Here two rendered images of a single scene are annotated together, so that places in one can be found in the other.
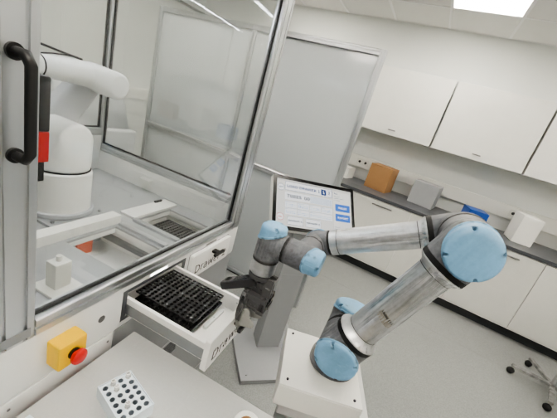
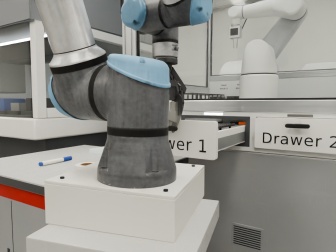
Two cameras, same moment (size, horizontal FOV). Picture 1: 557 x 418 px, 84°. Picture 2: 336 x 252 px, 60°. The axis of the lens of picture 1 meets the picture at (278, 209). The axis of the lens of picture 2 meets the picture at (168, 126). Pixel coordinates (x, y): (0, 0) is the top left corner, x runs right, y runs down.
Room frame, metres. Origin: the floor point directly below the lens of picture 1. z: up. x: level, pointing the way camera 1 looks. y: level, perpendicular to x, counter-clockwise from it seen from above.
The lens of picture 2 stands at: (1.03, -0.83, 0.98)
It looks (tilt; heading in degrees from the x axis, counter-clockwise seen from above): 5 degrees down; 105
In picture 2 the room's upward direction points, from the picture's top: straight up
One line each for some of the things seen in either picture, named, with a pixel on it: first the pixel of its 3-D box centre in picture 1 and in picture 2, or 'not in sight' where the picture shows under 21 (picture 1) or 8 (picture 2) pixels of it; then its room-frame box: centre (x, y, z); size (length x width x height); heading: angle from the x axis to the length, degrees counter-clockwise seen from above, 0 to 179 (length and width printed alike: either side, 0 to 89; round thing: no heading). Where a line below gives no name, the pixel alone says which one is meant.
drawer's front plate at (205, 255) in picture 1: (210, 255); (298, 134); (1.19, 0.23, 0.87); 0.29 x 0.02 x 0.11; 163
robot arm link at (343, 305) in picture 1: (348, 322); (135, 90); (0.82, -0.31, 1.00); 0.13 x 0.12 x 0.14; 162
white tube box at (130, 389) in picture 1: (124, 400); not in sight; (0.56, 0.23, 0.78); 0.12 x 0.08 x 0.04; 56
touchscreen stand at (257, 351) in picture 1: (286, 289); not in sight; (1.69, -0.19, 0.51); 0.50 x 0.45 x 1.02; 22
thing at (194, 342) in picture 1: (178, 300); (202, 134); (0.87, 0.24, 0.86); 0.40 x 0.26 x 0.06; 73
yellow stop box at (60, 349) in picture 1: (68, 348); not in sight; (0.57, 0.40, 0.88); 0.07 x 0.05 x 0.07; 163
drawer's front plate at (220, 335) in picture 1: (231, 327); (173, 137); (0.80, 0.04, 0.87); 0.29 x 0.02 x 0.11; 163
